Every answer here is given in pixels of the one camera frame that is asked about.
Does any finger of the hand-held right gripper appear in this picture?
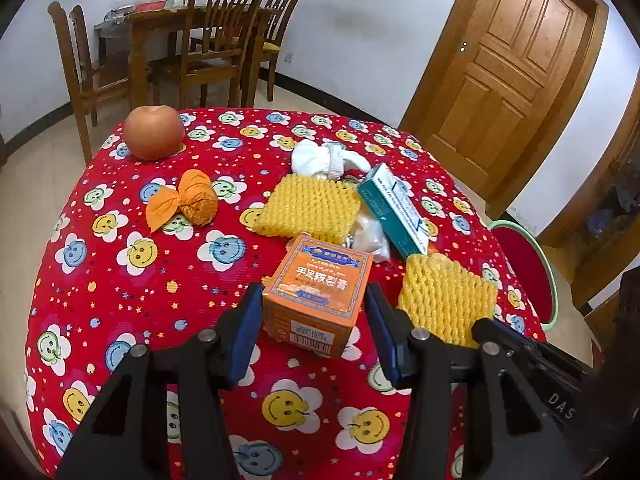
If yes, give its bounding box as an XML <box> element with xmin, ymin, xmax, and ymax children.
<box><xmin>471</xmin><ymin>317</ymin><xmax>596</xmax><ymax>376</ymax></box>

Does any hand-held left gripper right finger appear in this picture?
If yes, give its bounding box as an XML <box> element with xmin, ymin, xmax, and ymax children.
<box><xmin>363</xmin><ymin>282</ymin><xmax>583</xmax><ymax>480</ymax></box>

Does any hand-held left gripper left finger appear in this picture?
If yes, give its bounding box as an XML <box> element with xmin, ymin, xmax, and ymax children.
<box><xmin>55</xmin><ymin>282</ymin><xmax>266</xmax><ymax>480</ymax></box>

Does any red stool green rim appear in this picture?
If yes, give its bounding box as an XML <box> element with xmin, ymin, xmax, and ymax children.
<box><xmin>487</xmin><ymin>220</ymin><xmax>559</xmax><ymax>333</ymax></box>

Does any yellow foam fruit net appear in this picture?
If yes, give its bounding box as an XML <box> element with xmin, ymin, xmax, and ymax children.
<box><xmin>251</xmin><ymin>174</ymin><xmax>362</xmax><ymax>246</ymax></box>
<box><xmin>397</xmin><ymin>252</ymin><xmax>499</xmax><ymax>350</ymax></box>

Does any orange cardboard box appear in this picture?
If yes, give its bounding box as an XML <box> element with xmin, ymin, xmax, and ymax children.
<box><xmin>261</xmin><ymin>234</ymin><xmax>374</xmax><ymax>359</ymax></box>

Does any clear plastic bag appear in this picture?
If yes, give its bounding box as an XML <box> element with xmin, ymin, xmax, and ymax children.
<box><xmin>345</xmin><ymin>210</ymin><xmax>391</xmax><ymax>263</ymax></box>

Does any red smiley flower tablecloth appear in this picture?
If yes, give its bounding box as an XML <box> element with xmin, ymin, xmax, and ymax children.
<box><xmin>24</xmin><ymin>107</ymin><xmax>548</xmax><ymax>480</ymax></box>

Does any teal and white box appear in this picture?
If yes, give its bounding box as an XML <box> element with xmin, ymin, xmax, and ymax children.
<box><xmin>357</xmin><ymin>162</ymin><xmax>430</xmax><ymax>261</ymax></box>

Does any orange cloth bundle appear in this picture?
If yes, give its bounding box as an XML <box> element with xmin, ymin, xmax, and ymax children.
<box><xmin>146</xmin><ymin>169</ymin><xmax>219</xmax><ymax>233</ymax></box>

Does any wooden cabinet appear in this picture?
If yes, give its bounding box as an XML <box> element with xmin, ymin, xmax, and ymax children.
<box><xmin>540</xmin><ymin>85</ymin><xmax>640</xmax><ymax>311</ymax></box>

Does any white sock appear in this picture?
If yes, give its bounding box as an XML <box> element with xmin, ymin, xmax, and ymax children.
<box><xmin>291</xmin><ymin>139</ymin><xmax>371</xmax><ymax>182</ymax></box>

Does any apple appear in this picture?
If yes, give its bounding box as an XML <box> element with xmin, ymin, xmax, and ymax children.
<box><xmin>124</xmin><ymin>105</ymin><xmax>185</xmax><ymax>161</ymax></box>

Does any wooden door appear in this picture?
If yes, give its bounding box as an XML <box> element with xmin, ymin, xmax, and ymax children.
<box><xmin>400</xmin><ymin>0</ymin><xmax>609</xmax><ymax>206</ymax></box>

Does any wooden dining chair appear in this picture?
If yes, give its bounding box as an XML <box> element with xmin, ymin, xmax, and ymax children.
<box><xmin>190</xmin><ymin>0</ymin><xmax>306</xmax><ymax>103</ymax></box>
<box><xmin>48</xmin><ymin>1</ymin><xmax>131</xmax><ymax>166</ymax></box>
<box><xmin>150</xmin><ymin>0</ymin><xmax>278</xmax><ymax>111</ymax></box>

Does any wooden dining table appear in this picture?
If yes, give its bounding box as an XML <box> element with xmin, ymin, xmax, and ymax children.
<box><xmin>95</xmin><ymin>2</ymin><xmax>261</xmax><ymax>111</ymax></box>

